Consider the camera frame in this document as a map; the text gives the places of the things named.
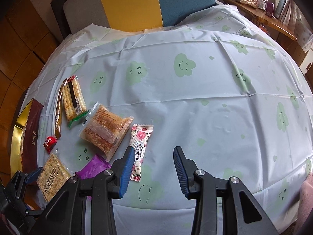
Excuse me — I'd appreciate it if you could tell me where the pink floral snack packet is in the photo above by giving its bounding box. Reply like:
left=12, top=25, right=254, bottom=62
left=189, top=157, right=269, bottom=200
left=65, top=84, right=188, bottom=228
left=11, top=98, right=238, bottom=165
left=130, top=124, right=153, bottom=182

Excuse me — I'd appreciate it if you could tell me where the purple snack packet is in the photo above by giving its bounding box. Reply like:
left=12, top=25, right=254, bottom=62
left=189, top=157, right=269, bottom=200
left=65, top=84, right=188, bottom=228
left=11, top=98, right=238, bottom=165
left=75, top=154, right=111, bottom=179

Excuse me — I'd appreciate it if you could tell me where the small red candy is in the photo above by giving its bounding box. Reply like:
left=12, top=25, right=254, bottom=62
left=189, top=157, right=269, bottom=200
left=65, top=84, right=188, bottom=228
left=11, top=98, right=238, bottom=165
left=43, top=136, right=57, bottom=154

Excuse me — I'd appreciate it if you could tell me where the brown rice cake packet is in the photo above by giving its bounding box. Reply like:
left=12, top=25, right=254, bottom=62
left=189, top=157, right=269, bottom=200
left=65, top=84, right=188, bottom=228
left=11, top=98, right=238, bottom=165
left=79, top=102, right=134, bottom=162

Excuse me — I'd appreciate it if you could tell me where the gold stick packet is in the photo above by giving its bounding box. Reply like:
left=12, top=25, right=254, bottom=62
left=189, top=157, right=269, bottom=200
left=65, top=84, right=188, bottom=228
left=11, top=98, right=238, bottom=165
left=54, top=78, right=67, bottom=139

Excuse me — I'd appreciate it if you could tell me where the soda cracker packet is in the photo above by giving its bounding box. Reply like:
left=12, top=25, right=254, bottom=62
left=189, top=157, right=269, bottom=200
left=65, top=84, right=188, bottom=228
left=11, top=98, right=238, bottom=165
left=61, top=75, right=89, bottom=128

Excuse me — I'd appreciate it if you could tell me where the gold tin box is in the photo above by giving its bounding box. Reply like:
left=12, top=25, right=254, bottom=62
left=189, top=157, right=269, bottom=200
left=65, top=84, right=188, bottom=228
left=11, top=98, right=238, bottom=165
left=10, top=99, right=43, bottom=175

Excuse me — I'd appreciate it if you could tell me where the white cloud-print tablecloth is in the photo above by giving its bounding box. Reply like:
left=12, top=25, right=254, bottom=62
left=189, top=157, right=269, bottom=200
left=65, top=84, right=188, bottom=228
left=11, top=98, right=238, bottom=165
left=24, top=5, right=312, bottom=234

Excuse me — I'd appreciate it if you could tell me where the pink cloth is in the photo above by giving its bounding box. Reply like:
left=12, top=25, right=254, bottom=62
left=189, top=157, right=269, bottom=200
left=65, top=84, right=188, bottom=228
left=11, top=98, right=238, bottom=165
left=294, top=172, right=312, bottom=234

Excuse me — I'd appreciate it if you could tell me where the wooden panel cabinet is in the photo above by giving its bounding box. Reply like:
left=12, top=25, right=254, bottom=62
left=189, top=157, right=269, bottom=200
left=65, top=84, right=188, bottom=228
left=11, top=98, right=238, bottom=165
left=1, top=0, right=59, bottom=177

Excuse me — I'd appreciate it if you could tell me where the grey yellow blue sofa back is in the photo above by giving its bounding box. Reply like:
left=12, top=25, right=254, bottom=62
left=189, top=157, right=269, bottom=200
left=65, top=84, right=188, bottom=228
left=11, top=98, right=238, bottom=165
left=63, top=0, right=215, bottom=33

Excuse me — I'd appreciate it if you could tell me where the white storage cabinet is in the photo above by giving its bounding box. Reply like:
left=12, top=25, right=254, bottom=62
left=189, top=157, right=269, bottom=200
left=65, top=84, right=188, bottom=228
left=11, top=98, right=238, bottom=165
left=299, top=48, right=313, bottom=75

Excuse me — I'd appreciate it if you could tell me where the wooden side shelf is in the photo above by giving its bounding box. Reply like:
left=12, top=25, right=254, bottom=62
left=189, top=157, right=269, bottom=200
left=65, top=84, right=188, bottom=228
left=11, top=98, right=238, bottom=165
left=223, top=0, right=297, bottom=41

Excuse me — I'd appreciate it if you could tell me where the purple small box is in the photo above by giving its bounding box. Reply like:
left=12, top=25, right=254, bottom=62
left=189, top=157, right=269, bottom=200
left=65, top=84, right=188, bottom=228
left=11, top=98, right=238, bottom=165
left=265, top=1, right=274, bottom=18

